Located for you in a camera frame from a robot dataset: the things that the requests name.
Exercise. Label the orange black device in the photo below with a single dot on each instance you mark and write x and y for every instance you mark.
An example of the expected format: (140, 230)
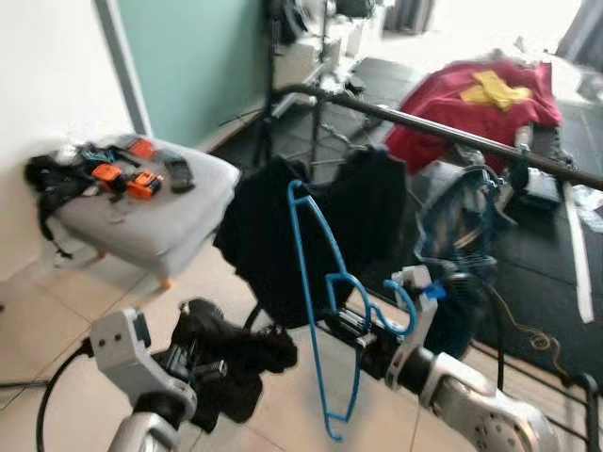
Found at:
(104, 172)
(143, 185)
(141, 148)

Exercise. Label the black handheld device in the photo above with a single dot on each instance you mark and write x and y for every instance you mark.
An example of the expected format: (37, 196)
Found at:
(177, 172)

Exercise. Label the red cloth with yellow print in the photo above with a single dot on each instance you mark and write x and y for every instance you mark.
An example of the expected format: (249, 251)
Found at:
(452, 113)

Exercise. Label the white shelf unit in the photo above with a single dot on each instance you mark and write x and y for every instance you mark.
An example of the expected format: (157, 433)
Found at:
(306, 56)

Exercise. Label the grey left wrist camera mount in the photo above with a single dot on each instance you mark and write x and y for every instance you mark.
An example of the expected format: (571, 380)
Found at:
(127, 358)

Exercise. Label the blue jeans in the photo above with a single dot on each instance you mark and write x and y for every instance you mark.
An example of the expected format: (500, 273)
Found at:
(462, 235)

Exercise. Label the blue plastic hanger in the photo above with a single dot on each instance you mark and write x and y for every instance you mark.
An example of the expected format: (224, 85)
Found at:
(303, 282)

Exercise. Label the plain black t-shirt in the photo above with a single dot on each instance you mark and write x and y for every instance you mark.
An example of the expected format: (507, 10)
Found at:
(283, 235)

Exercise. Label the black metal clothes rack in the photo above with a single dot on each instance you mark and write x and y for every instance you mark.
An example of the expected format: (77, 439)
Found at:
(452, 135)

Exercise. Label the black garment with white print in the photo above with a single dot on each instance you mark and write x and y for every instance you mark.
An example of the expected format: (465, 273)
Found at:
(254, 353)

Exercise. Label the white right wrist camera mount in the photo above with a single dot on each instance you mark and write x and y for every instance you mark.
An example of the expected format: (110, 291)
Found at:
(419, 320)

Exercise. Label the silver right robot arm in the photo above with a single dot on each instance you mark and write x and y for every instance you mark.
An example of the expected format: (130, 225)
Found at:
(480, 414)

